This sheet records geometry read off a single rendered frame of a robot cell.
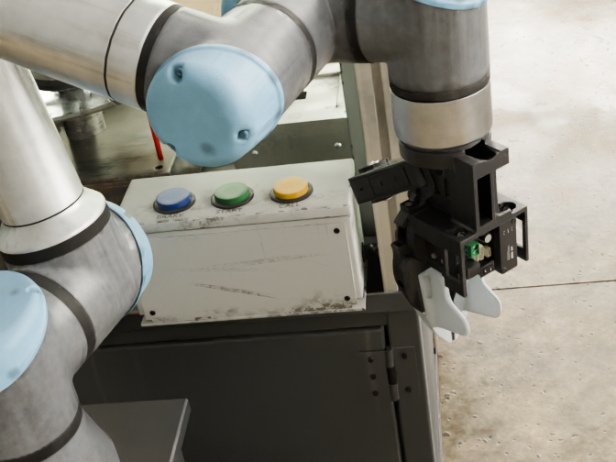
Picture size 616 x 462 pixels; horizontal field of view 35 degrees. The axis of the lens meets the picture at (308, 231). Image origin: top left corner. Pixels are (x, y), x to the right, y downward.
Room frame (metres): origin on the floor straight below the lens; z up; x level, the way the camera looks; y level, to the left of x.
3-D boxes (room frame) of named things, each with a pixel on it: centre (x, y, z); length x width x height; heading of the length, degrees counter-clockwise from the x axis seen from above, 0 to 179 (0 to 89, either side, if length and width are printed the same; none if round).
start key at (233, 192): (1.00, 0.08, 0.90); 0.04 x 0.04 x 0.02
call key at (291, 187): (0.99, 0.01, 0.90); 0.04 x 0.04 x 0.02
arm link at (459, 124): (0.67, -0.12, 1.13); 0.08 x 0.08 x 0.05
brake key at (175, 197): (1.02, 0.15, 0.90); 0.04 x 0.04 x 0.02
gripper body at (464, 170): (0.66, -0.12, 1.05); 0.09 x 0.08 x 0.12; 30
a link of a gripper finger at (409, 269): (0.68, -0.09, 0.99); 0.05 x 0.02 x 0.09; 120
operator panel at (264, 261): (1.02, 0.08, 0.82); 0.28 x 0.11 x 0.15; 80
